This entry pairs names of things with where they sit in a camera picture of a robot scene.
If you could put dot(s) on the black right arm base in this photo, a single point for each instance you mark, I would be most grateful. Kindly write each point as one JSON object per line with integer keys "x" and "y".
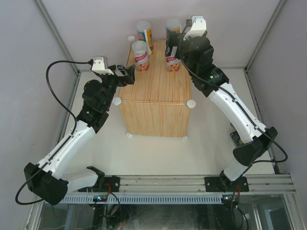
{"x": 222, "y": 184}

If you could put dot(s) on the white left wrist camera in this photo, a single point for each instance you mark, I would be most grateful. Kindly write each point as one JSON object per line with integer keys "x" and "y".
{"x": 99, "y": 66}

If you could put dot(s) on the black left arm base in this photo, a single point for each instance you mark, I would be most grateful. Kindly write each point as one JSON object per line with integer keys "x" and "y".
{"x": 103, "y": 183}

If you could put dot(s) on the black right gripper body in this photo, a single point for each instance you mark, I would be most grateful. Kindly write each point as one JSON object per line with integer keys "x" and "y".
{"x": 175, "y": 40}

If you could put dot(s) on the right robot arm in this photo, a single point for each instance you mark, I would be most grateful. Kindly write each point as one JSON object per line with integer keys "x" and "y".
{"x": 196, "y": 55}

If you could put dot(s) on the white red label can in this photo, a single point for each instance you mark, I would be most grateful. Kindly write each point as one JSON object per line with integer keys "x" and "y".
{"x": 172, "y": 64}
{"x": 140, "y": 55}

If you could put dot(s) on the aluminium mounting rail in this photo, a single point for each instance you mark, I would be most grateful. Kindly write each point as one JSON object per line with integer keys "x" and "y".
{"x": 259, "y": 184}

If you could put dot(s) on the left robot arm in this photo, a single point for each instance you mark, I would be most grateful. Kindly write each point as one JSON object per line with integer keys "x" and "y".
{"x": 46, "y": 179}

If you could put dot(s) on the blue can with spoon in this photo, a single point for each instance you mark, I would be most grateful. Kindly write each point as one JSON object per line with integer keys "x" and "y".
{"x": 144, "y": 32}

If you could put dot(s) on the blue rectangular tin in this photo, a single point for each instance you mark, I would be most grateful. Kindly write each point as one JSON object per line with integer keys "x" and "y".
{"x": 235, "y": 138}

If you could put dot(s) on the grey slotted cable duct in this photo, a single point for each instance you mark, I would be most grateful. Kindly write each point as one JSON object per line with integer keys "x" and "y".
{"x": 141, "y": 199}

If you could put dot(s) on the blue yellow can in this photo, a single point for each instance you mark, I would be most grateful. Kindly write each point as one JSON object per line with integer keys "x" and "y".
{"x": 172, "y": 26}

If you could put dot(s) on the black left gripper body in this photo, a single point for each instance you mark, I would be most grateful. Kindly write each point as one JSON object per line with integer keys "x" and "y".
{"x": 112, "y": 81}

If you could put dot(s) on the wooden cabinet box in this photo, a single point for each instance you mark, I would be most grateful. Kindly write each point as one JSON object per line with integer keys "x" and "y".
{"x": 156, "y": 104}

